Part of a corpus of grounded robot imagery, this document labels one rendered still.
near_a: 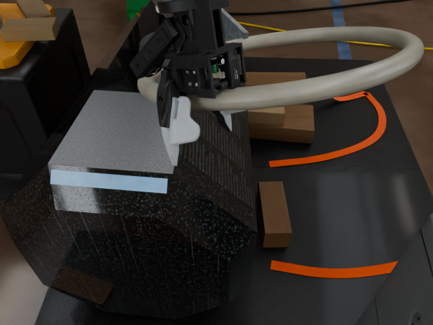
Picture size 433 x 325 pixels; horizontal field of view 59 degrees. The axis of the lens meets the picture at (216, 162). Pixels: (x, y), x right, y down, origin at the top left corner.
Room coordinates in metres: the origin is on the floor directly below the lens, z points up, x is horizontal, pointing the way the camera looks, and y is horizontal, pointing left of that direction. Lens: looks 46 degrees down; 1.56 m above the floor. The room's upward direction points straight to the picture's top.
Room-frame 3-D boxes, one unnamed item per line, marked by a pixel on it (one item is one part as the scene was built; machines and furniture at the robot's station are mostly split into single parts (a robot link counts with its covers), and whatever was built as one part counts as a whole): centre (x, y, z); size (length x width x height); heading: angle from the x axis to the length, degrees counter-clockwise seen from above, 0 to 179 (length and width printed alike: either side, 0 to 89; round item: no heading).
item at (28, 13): (1.69, 0.82, 0.80); 0.20 x 0.10 x 0.05; 34
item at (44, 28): (1.47, 0.76, 0.81); 0.20 x 0.10 x 0.05; 95
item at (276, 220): (1.08, -0.27, 0.07); 0.30 x 0.12 x 0.12; 1
